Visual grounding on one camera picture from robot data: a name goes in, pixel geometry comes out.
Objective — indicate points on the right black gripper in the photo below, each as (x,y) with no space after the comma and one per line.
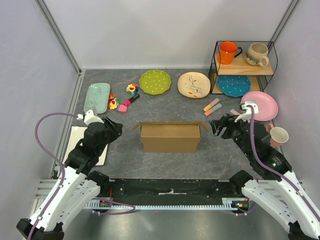
(225,121)

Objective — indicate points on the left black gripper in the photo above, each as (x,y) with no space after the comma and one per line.
(115,128)

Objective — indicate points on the brown cardboard box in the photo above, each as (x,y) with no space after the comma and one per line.
(170,136)

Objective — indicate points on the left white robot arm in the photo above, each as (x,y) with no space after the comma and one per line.
(77,184)

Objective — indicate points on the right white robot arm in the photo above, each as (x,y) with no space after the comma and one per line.
(295,211)

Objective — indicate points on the purple highlighter pen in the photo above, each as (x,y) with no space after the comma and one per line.
(234,112)

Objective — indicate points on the pink eraser block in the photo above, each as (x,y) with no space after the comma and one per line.
(122,108)

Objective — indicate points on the pink black highlighter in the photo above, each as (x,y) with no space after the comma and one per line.
(131,100)

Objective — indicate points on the light teal rectangular tray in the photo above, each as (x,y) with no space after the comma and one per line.
(97,97)

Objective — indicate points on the blue polka dot plate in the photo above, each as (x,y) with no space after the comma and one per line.
(234,85)

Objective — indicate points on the rainbow smiling flower toy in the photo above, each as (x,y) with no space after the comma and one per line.
(132,89)

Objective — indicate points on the cream bird pattern plate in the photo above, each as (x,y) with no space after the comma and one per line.
(194,85)

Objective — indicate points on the pink round plate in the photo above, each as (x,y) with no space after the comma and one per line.
(267,106)

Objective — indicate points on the pink mug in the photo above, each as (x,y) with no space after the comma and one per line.
(278,135)

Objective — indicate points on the green polka dot plate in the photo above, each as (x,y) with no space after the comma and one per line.
(155,82)

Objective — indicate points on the orange mug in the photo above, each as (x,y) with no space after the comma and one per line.
(227,51)

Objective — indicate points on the beige ceramic mug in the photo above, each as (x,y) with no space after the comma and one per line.
(257,55)

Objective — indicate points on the small flower keychain toy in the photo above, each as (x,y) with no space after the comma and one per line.
(113,102)

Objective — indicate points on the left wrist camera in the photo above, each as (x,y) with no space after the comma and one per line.
(90,116)

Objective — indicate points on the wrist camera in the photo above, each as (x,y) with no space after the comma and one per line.
(90,116)
(249,110)

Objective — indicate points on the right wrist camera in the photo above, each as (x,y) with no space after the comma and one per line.
(249,110)

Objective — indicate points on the black wire wooden shelf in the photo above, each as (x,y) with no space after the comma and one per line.
(259,76)

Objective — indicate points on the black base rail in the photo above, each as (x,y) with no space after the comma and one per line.
(170,192)

